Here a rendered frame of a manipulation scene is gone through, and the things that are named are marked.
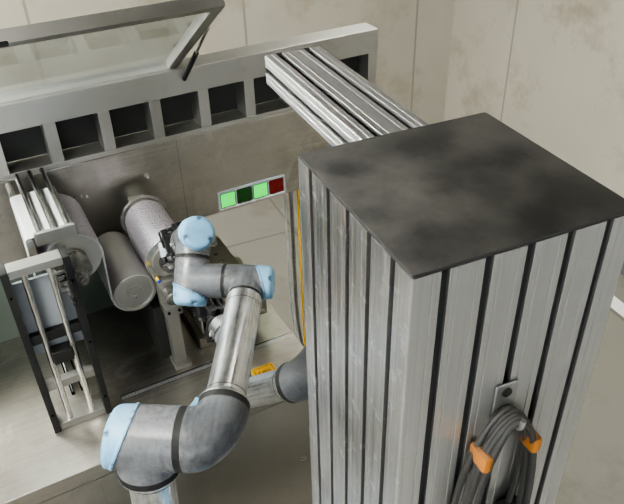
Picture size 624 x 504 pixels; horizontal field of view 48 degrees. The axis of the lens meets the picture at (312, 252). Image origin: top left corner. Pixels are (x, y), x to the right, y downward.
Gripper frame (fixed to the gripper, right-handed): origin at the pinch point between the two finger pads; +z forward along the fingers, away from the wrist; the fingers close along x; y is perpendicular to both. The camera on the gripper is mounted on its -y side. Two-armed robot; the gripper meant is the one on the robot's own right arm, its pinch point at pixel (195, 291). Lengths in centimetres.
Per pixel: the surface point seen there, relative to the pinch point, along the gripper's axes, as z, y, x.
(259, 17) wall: 228, 3, -127
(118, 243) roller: 15.0, 14.3, 16.6
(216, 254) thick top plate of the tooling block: 23.7, -6.6, -15.6
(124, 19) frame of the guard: -11, 85, 9
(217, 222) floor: 197, -109, -75
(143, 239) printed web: 5.1, 19.7, 11.2
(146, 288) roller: -2.4, 8.5, 14.5
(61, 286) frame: -15.0, 26.5, 36.7
